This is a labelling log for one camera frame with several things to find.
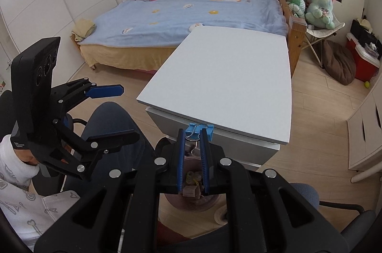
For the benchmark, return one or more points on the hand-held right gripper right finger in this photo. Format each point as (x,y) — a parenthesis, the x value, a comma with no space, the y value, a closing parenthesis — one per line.
(205,172)

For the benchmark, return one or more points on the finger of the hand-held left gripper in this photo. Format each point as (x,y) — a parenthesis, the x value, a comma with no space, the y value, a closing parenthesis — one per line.
(104,90)
(119,136)

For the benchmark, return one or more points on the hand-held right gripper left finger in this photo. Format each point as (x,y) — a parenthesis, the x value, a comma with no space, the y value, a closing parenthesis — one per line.
(180,169)

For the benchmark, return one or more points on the round translucent trash bin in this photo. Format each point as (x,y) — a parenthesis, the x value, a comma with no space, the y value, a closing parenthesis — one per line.
(194,202)

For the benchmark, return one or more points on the blue binder clip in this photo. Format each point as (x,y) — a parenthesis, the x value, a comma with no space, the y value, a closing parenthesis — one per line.
(192,133)

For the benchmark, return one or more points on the person's left forearm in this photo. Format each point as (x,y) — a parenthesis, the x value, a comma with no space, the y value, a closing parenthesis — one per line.
(9,163)

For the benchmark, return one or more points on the person's left hand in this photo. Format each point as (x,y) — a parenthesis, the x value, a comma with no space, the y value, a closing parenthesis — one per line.
(27,156)

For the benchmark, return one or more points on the person's left leg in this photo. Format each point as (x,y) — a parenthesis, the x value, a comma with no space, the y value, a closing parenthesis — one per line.
(116,118)

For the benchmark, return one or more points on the small cardboard box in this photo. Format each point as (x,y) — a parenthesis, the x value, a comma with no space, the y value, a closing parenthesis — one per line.
(191,190)

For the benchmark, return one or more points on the yellow bed skirt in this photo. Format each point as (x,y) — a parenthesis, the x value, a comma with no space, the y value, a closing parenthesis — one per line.
(128,57)

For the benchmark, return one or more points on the beige folded cloth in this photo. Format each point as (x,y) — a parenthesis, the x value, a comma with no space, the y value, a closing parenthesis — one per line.
(83,29)

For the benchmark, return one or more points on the black blue office chair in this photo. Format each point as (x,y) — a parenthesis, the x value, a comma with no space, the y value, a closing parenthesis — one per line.
(304,190)

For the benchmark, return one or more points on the person's torso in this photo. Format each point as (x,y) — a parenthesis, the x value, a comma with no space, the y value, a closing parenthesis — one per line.
(35,211)

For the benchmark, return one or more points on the blue printed blanket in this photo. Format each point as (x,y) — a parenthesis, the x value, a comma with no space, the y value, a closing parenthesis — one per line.
(194,14)

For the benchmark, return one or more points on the white drawer unit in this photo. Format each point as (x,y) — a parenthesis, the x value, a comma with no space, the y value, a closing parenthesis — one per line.
(367,133)

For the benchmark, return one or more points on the brown bean bag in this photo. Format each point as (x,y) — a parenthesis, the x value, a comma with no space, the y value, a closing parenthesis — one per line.
(340,63)

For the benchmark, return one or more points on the white folding chair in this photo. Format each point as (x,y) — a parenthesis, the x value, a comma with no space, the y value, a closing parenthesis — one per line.
(319,35)

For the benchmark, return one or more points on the yellow tennis ball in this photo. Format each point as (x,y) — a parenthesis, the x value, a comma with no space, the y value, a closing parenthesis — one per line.
(366,84)

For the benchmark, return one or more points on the red cooler box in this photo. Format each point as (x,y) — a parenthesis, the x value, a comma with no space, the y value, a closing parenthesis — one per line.
(362,60)

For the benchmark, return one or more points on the teal unicorn plush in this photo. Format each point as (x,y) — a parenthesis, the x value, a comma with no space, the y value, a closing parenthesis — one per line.
(320,8)

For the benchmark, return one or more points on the black bag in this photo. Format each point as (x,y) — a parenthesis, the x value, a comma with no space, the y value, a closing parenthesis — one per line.
(362,33)

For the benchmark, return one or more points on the cream hat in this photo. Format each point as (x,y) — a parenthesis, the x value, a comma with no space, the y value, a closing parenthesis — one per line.
(366,23)

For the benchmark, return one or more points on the wooden bed frame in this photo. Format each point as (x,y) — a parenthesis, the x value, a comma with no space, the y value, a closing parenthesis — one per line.
(295,41)

